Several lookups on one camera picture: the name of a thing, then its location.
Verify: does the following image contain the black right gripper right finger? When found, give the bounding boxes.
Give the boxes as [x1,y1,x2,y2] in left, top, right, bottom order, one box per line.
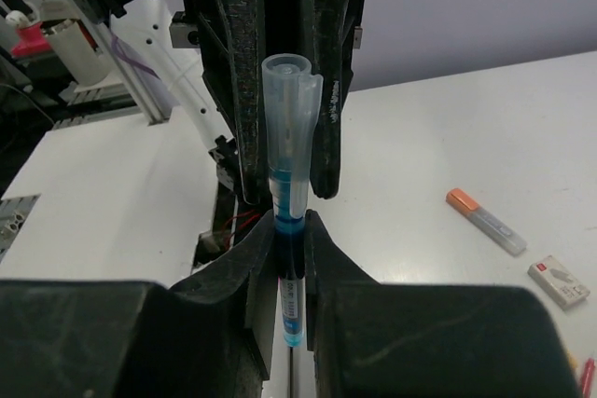
[304,211,580,397]

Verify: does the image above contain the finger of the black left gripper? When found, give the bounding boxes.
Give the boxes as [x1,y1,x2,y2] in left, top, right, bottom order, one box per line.
[300,0,365,199]
[181,0,270,206]

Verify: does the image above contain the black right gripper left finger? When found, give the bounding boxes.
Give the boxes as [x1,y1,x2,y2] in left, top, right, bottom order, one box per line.
[1,213,276,397]

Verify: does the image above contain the clear plastic pen cap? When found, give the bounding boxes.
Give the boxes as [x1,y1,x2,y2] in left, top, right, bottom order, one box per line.
[262,53,324,220]

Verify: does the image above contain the blue gel pen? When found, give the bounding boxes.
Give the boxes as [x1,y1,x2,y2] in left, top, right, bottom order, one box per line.
[269,167,310,350]

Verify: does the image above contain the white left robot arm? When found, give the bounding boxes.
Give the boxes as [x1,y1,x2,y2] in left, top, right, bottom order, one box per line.
[81,0,365,204]

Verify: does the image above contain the orange grey highlighter marker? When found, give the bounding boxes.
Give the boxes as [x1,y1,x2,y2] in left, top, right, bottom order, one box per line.
[446,188,527,256]

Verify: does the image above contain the white staples box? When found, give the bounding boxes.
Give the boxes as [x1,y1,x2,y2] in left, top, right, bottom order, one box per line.
[527,255,590,310]

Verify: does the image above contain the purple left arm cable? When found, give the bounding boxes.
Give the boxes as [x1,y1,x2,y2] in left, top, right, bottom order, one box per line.
[111,32,160,80]

